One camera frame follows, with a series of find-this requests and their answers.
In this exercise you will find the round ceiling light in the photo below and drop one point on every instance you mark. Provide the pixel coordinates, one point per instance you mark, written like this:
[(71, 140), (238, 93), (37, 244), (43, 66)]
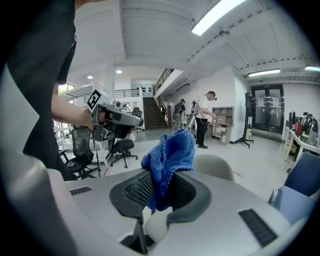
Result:
[(119, 71), (90, 77)]

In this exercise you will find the person's black-clothed body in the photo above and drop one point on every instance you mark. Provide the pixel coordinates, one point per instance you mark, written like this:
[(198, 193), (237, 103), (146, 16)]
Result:
[(42, 75)]

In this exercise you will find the blue upholstered chair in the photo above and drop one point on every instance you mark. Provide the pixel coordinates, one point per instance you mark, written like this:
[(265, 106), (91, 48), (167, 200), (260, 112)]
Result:
[(303, 172)]

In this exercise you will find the black screen on stand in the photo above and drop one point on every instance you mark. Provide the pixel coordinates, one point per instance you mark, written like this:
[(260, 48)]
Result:
[(248, 105)]

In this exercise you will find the wooden desk with hutch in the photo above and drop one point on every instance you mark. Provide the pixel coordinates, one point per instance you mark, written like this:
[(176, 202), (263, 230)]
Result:
[(222, 125)]

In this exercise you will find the white desk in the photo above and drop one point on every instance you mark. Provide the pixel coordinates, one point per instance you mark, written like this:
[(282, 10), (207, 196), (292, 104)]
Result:
[(303, 147)]

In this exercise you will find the person's left hand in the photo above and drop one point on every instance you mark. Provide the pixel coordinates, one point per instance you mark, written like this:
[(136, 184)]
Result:
[(102, 118)]

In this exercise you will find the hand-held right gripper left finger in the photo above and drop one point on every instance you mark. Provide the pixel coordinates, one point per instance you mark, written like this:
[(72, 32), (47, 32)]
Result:
[(95, 200)]

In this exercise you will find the grey backpack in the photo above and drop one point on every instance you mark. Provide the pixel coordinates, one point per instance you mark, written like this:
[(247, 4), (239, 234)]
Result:
[(309, 130)]

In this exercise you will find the person's left forearm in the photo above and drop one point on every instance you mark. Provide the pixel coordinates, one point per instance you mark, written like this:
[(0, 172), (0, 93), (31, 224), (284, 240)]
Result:
[(70, 113)]

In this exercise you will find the brown staircase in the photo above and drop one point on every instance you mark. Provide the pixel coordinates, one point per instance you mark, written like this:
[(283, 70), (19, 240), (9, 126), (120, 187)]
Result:
[(152, 112)]

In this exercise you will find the table with blue tablecloth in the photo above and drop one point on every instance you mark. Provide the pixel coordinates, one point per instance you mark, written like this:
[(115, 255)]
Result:
[(292, 202)]

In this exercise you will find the black double doors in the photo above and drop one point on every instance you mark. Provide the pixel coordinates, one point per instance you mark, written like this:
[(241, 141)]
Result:
[(267, 110)]

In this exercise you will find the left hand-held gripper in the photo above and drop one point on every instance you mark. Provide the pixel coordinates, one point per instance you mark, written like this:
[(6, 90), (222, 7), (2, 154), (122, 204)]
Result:
[(103, 133)]

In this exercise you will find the long ceiling light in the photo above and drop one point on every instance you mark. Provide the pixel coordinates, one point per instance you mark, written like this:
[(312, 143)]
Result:
[(263, 73), (313, 68), (215, 16)]

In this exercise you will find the grey upholstered armchair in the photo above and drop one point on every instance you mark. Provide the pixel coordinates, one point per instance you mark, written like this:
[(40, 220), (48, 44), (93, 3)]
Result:
[(215, 166)]

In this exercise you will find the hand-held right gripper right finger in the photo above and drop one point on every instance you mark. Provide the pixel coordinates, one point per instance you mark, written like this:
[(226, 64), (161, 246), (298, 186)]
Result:
[(220, 200)]

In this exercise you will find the blue wiping cloth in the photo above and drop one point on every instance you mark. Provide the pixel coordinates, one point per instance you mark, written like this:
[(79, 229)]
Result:
[(172, 155)]

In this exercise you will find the black mesh office chair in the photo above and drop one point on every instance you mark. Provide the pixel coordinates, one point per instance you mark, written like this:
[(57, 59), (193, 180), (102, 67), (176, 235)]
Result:
[(81, 145)]

